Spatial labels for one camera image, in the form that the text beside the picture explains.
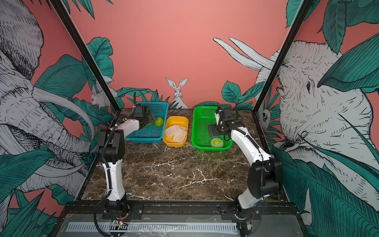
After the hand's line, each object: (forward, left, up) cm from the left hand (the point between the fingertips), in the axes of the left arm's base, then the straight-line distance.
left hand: (149, 114), depth 106 cm
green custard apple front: (-25, -46, -1) cm, 53 cm away
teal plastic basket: (-13, -2, -7) cm, 15 cm away
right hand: (-20, -45, +10) cm, 50 cm away
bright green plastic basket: (+2, -40, -6) cm, 40 cm away
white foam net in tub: (-16, -22, -2) cm, 27 cm away
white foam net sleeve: (-28, -48, 0) cm, 56 cm away
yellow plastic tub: (0, -22, -8) cm, 23 cm away
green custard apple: (-9, -1, 0) cm, 9 cm away
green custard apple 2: (-5, -7, -2) cm, 9 cm away
